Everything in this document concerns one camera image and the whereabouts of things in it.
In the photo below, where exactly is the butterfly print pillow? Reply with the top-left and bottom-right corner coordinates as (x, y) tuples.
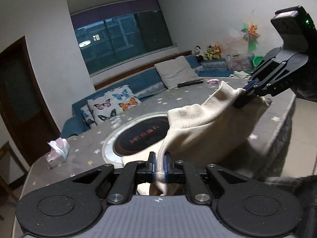
(87, 85), (141, 125)

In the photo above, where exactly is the pale clothes pile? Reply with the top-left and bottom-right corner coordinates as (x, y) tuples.
(234, 71), (251, 79)

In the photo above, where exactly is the camera box with screen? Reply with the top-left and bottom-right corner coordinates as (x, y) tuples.
(270, 5), (316, 42)

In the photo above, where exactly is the yellow vest plush bear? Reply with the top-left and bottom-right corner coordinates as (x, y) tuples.
(204, 45), (214, 61)

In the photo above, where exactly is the small butterfly pillow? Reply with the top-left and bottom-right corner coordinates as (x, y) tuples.
(81, 105), (97, 128)

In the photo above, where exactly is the grey star tablecloth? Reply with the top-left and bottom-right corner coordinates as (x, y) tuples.
(17, 82), (302, 237)

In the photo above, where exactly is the blue sofa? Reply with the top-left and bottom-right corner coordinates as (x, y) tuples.
(61, 55), (231, 138)

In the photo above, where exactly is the dark window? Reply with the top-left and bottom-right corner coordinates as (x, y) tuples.
(71, 0), (174, 76)

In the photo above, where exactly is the cream fleece garment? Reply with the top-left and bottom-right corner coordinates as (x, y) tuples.
(137, 81), (271, 196)

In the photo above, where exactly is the round induction cooktop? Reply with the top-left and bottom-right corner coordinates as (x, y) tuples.
(102, 112), (169, 168)

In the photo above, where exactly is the pink crumpled object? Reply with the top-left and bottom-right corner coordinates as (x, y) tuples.
(207, 79), (219, 85)

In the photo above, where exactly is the colourful pinwheel toy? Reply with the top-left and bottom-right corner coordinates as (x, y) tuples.
(241, 22), (260, 53)

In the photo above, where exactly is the wooden side cabinet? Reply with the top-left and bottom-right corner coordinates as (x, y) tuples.
(1, 141), (28, 202)

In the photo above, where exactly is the tissue box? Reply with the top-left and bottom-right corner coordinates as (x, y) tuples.
(46, 138), (70, 168)

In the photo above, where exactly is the black remote control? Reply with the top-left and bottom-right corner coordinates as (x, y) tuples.
(177, 79), (204, 88)

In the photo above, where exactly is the dark wooden door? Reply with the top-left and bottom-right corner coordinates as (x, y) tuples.
(1, 36), (60, 165)

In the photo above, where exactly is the panda plush toy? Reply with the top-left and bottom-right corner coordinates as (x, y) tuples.
(192, 45), (206, 63)

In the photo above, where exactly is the grey beige cushion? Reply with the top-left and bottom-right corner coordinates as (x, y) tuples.
(155, 56), (198, 89)

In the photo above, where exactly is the green plastic bowl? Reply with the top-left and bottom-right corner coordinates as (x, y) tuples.
(252, 55), (264, 68)

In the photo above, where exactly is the clear plastic storage box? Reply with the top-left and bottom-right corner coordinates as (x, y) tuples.
(225, 54), (253, 72)

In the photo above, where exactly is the orange plush toy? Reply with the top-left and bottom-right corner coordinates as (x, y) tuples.
(213, 45), (221, 60)

